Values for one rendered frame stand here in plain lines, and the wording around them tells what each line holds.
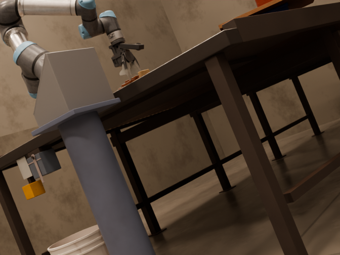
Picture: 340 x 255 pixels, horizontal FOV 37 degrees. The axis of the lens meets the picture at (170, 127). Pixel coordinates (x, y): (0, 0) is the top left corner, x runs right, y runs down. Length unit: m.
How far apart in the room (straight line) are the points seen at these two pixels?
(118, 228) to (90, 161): 0.28
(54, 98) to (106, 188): 0.40
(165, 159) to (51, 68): 5.04
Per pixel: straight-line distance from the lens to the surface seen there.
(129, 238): 2.00
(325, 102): 7.31
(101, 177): 1.97
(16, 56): 2.19
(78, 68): 2.06
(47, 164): 2.76
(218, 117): 8.02
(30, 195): 2.94
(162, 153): 6.89
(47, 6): 2.45
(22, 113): 5.57
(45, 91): 2.02
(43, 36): 6.21
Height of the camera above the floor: 0.63
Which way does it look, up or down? 1 degrees up
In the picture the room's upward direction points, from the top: 22 degrees counter-clockwise
